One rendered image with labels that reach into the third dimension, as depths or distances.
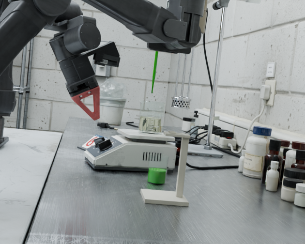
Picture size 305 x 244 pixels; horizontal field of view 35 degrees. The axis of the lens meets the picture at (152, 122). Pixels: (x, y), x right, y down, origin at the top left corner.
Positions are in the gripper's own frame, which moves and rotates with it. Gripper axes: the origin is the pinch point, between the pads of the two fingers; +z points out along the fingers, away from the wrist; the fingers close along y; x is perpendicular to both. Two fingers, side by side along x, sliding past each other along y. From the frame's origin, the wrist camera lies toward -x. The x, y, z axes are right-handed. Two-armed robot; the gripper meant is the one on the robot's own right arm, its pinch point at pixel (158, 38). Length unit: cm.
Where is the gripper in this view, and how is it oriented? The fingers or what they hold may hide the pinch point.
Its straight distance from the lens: 120.4
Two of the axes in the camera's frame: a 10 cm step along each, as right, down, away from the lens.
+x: -1.2, 9.9, 0.7
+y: -9.5, -0.9, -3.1
